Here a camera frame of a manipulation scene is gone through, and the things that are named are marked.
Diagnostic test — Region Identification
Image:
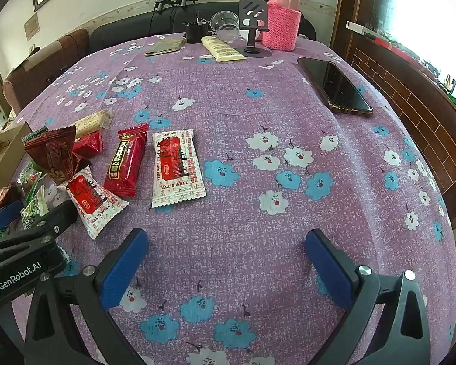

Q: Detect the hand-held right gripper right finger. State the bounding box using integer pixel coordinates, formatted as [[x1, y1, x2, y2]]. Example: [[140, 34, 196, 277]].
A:
[[305, 229, 431, 365]]

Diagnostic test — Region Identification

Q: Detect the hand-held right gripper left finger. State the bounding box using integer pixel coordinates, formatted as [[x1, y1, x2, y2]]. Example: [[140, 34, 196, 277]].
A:
[[24, 228, 150, 365]]

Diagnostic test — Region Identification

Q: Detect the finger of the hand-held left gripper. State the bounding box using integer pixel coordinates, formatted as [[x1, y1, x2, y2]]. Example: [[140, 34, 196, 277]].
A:
[[0, 201, 79, 253], [0, 200, 25, 242]]

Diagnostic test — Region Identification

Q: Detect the small dark red foil packet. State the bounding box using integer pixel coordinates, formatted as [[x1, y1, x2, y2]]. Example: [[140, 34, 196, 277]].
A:
[[0, 186, 23, 217]]

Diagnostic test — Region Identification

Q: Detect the dark green snack packet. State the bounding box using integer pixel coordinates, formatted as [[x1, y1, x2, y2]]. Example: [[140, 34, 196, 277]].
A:
[[20, 186, 51, 231]]

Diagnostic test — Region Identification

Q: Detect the small white red snack packet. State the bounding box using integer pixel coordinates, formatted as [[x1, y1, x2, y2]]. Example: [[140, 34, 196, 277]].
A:
[[59, 165, 129, 240]]

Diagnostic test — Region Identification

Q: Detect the clear green candy packet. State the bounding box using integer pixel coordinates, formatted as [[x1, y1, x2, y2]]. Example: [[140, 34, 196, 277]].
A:
[[17, 162, 42, 198]]

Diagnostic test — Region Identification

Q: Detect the large dark red foil packet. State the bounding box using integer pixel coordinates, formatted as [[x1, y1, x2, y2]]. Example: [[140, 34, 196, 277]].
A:
[[24, 125, 85, 183]]

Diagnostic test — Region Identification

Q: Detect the cardboard box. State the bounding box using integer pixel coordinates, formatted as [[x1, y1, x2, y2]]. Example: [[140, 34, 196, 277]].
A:
[[0, 121, 31, 198]]

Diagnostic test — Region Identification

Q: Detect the green white candy packet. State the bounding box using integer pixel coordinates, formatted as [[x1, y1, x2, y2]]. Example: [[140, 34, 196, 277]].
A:
[[21, 127, 48, 145]]

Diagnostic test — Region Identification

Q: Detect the red snack packet black label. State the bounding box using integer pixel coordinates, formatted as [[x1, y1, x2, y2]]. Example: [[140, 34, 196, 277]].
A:
[[104, 123, 150, 198]]

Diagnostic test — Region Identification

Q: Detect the small plain red snack packet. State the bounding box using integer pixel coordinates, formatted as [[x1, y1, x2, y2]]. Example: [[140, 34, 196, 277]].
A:
[[73, 131, 104, 159]]

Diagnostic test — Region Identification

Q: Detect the beige wafer packet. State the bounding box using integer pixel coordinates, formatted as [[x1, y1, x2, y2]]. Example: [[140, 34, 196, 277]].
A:
[[70, 109, 112, 137]]

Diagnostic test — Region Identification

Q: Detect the large white red snack packet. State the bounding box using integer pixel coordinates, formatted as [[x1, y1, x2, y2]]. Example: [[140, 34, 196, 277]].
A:
[[151, 128, 206, 214]]

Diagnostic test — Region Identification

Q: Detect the brown armchair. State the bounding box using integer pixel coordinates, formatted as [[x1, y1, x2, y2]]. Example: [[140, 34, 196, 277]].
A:
[[2, 28, 90, 116]]

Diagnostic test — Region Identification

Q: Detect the purple floral tablecloth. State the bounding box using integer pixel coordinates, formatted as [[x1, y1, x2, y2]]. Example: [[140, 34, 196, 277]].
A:
[[8, 32, 456, 365]]

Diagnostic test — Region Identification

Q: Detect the black smartphone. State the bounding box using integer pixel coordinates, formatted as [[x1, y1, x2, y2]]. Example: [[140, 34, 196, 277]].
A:
[[297, 57, 374, 115]]

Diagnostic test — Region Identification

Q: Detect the wooden cabinet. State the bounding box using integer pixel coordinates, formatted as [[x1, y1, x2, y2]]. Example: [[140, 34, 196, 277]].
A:
[[330, 0, 456, 229]]

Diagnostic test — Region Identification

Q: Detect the black sofa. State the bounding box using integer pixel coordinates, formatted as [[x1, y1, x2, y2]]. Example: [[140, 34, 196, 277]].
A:
[[89, 2, 316, 50]]

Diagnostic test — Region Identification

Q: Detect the small black container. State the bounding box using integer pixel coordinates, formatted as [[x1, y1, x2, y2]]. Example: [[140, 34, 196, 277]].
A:
[[184, 11, 209, 44]]

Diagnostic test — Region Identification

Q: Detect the yellow wrapped stick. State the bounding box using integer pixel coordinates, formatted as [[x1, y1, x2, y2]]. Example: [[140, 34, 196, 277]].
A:
[[201, 35, 247, 62]]

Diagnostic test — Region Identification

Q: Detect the white box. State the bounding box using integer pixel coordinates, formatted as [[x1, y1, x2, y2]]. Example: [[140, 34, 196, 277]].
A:
[[346, 20, 377, 38]]

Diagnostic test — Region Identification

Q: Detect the pink red packet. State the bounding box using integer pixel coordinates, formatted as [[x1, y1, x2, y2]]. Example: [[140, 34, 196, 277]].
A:
[[262, 0, 302, 52]]

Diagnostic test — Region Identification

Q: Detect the black phone stand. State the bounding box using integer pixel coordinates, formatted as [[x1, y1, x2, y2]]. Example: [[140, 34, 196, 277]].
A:
[[238, 0, 273, 58]]

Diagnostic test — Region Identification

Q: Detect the small wall certificate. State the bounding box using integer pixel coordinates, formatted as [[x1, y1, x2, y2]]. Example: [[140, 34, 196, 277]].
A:
[[24, 12, 40, 40]]

